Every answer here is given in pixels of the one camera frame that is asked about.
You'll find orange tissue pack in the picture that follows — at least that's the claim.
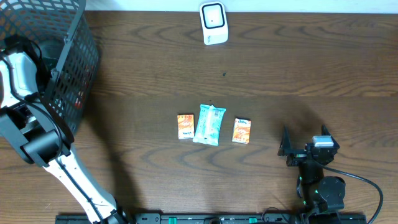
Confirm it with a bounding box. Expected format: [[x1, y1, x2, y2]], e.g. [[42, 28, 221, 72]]
[[177, 114, 195, 139], [232, 118, 252, 144]]

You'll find mint green wipes packet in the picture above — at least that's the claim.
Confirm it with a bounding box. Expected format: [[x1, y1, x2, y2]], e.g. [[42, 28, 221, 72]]
[[193, 104, 226, 146]]

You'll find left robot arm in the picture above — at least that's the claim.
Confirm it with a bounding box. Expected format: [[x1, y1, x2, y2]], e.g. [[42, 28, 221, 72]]
[[1, 34, 133, 223]]

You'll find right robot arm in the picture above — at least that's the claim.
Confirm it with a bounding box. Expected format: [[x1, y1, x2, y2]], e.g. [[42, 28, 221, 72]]
[[277, 126, 346, 223]]

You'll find white barcode scanner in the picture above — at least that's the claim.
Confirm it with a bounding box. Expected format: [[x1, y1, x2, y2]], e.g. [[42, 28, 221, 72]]
[[199, 1, 229, 45]]

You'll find grey plastic mesh basket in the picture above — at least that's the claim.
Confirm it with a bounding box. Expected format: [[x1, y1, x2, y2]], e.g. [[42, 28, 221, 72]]
[[1, 0, 100, 133]]

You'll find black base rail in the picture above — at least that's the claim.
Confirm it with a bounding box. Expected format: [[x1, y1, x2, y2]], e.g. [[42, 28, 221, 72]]
[[55, 212, 368, 224]]

